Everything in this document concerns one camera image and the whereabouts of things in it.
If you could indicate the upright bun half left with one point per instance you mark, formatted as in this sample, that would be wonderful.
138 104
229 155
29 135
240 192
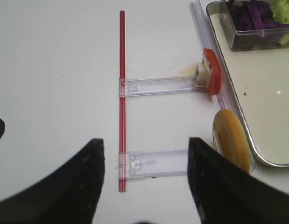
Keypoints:
231 140

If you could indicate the left lower clear cross rail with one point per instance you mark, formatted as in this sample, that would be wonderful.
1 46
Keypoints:
137 165

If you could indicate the upright tomato slice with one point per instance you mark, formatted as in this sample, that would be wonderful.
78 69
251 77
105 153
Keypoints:
213 64

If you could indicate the clear cross rail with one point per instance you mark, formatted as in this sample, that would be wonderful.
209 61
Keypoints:
158 86
137 165

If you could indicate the cream metal tray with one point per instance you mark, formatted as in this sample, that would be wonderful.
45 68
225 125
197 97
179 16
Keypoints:
260 80

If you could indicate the clear plastic salad container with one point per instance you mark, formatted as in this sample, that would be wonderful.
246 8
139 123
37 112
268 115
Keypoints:
256 37

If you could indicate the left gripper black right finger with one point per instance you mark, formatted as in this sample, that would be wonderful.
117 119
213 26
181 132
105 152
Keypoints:
225 194

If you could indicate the left upper clear cross rail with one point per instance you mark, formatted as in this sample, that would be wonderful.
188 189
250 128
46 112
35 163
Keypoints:
158 86

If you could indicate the purple cabbage pieces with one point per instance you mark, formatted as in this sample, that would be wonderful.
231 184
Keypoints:
251 16

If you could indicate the green lettuce leaves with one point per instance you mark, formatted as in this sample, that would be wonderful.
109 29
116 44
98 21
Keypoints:
280 10

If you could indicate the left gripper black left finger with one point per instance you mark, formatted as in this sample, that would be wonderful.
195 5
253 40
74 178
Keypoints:
67 196

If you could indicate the left red strip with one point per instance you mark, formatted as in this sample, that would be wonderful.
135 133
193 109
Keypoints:
122 98

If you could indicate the white pusher block tomato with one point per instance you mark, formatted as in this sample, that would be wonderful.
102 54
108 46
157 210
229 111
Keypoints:
202 74

